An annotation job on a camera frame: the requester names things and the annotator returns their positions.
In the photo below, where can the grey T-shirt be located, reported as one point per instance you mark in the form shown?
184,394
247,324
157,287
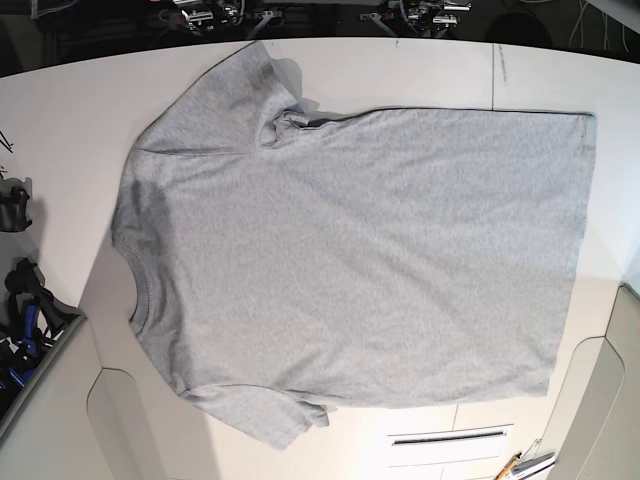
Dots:
398,258

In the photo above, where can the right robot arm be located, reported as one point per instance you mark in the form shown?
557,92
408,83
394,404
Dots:
211,14

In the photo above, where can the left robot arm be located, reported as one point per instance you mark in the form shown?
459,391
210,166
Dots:
425,13

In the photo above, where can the black and blue tool pile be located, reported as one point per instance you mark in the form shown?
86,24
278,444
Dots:
36,319

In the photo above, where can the black device at table edge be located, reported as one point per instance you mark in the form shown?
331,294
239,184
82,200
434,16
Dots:
15,196

